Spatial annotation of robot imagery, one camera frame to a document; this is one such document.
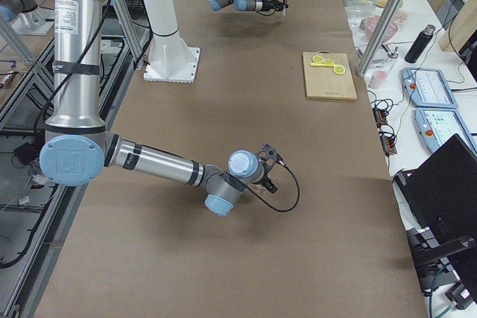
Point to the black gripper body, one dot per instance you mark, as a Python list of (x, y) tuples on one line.
[(267, 181), (269, 4)]

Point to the steel double jigger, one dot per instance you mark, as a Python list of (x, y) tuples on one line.
[(284, 7)]

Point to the pink cup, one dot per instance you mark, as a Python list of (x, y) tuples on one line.
[(377, 79)]

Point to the middle lemon slice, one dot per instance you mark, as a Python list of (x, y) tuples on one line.
[(328, 62)]

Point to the far lemon slice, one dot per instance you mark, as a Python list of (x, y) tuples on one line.
[(338, 69)]

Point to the wooden cutting board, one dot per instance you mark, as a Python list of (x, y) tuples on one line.
[(323, 83)]

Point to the black water bottle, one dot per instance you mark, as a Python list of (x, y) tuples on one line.
[(419, 45)]

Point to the far blue teach pendant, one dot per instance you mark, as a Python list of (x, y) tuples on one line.
[(427, 88)]

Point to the blue teach pendant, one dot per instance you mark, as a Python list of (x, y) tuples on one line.
[(427, 88), (437, 125)]

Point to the black monitor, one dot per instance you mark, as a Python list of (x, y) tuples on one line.
[(441, 193)]

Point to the near blue teach pendant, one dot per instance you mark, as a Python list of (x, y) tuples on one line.
[(437, 125)]

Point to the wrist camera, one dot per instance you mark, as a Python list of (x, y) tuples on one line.
[(269, 155)]

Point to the lemon slice near handle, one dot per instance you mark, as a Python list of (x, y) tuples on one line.
[(317, 59)]

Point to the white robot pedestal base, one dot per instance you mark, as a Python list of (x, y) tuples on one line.
[(169, 59)]

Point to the aluminium frame post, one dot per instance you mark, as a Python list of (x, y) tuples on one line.
[(378, 35)]

